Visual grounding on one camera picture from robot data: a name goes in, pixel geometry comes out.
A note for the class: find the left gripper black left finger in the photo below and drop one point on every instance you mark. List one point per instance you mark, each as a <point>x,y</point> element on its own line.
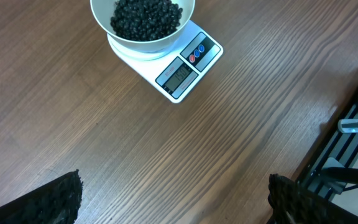
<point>55,202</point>

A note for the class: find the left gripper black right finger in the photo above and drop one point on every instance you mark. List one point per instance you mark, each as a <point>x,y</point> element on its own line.
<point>291,203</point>

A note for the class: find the white digital kitchen scale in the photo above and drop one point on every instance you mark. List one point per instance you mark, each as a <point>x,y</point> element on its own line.
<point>176,70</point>

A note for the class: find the white round bowl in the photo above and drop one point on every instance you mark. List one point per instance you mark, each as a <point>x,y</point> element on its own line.
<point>103,10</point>

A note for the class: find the black beans in bowl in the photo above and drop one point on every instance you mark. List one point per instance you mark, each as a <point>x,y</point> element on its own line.
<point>145,20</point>

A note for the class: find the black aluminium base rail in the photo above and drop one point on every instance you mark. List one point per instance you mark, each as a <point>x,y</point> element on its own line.
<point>342,148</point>

